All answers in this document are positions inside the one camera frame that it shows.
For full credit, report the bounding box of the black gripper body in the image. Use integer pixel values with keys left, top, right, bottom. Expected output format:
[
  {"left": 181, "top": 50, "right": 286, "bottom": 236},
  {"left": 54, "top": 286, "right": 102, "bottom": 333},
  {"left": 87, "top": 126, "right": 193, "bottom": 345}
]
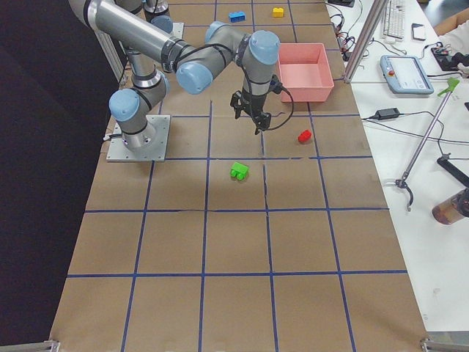
[{"left": 236, "top": 87, "right": 270, "bottom": 119}]

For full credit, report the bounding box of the green toy block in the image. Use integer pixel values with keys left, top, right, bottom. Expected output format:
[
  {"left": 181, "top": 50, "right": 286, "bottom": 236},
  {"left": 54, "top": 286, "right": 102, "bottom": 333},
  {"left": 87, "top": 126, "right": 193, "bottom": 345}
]
[{"left": 230, "top": 161, "right": 249, "bottom": 180}]

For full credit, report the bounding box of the blue toy block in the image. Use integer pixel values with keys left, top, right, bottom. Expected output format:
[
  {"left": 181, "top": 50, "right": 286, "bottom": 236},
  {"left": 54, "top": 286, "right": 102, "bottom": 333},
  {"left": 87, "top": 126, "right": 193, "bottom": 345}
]
[{"left": 228, "top": 11, "right": 246, "bottom": 23}]

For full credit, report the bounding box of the pink plastic box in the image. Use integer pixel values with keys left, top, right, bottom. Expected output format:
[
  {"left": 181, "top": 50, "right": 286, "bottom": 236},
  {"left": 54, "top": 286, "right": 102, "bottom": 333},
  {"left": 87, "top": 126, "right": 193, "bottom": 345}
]
[{"left": 277, "top": 43, "right": 334, "bottom": 103}]

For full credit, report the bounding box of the red toy block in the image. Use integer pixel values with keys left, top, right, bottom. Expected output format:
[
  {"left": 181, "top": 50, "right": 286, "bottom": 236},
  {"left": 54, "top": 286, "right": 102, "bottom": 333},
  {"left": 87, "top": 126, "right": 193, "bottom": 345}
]
[{"left": 298, "top": 130, "right": 312, "bottom": 144}]

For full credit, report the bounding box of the yellow toy block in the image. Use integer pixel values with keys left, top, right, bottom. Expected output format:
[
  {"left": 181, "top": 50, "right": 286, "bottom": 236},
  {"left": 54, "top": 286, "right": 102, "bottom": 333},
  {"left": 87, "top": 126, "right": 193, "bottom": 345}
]
[{"left": 272, "top": 7, "right": 284, "bottom": 18}]

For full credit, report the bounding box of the black power adapter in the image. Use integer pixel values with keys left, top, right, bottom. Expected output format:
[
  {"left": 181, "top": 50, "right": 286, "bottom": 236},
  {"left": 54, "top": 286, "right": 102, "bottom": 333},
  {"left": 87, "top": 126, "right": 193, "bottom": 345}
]
[{"left": 374, "top": 108, "right": 400, "bottom": 120}]

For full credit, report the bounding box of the left teach pendant tablet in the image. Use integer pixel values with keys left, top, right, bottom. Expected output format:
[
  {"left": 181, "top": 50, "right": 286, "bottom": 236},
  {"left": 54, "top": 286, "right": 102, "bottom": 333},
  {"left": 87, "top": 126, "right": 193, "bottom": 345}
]
[{"left": 380, "top": 55, "right": 434, "bottom": 95}]

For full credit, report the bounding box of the white keyboard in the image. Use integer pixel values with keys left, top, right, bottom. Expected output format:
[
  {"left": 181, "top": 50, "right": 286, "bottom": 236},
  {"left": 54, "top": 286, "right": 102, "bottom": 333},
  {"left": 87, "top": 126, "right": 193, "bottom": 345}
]
[{"left": 381, "top": 0, "right": 405, "bottom": 40}]

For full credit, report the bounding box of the black smartphone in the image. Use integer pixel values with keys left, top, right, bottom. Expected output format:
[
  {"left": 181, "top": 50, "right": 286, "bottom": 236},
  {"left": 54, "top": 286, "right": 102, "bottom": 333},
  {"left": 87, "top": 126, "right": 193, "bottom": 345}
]
[{"left": 411, "top": 23, "right": 426, "bottom": 41}]

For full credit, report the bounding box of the brown bottle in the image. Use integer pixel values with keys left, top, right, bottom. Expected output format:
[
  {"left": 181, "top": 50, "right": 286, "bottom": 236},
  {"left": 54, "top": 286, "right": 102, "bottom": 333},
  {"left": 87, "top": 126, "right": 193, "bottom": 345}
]
[{"left": 432, "top": 188, "right": 468, "bottom": 225}]

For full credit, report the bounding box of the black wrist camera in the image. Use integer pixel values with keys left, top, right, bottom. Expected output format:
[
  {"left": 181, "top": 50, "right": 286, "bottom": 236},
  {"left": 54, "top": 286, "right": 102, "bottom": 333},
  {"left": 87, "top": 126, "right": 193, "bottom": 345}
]
[{"left": 269, "top": 74, "right": 283, "bottom": 95}]

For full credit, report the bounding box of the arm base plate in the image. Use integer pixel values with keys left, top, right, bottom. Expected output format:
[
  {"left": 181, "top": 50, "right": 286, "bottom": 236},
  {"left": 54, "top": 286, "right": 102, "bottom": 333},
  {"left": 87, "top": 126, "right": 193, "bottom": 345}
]
[
  {"left": 106, "top": 114, "right": 171, "bottom": 162},
  {"left": 162, "top": 23, "right": 184, "bottom": 39}
]

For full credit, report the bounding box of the green handled reach grabber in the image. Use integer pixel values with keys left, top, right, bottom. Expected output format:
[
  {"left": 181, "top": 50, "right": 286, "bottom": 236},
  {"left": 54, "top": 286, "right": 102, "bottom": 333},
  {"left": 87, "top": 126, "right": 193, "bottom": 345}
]
[{"left": 394, "top": 78, "right": 460, "bottom": 212}]

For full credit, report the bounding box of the aluminium frame post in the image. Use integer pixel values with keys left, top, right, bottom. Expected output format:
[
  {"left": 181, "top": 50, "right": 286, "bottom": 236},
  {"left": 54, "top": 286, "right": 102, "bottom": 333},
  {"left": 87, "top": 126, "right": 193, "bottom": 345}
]
[{"left": 343, "top": 0, "right": 388, "bottom": 84}]

